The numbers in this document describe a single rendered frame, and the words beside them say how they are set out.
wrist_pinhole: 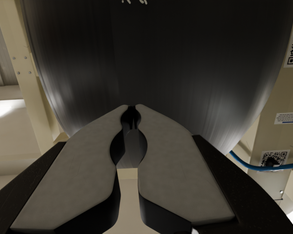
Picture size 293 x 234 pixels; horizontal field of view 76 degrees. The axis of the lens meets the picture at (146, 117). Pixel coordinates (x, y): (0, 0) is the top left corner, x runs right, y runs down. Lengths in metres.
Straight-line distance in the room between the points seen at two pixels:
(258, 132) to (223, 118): 0.31
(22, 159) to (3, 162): 0.36
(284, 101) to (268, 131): 0.08
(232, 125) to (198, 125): 0.04
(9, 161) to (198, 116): 4.40
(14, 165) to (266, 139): 4.37
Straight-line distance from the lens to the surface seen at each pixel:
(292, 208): 1.34
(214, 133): 0.26
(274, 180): 0.68
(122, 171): 0.88
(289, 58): 0.52
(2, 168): 4.73
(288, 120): 0.57
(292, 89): 0.54
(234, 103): 0.24
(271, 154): 0.61
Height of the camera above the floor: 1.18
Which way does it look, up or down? 24 degrees up
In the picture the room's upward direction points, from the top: 178 degrees clockwise
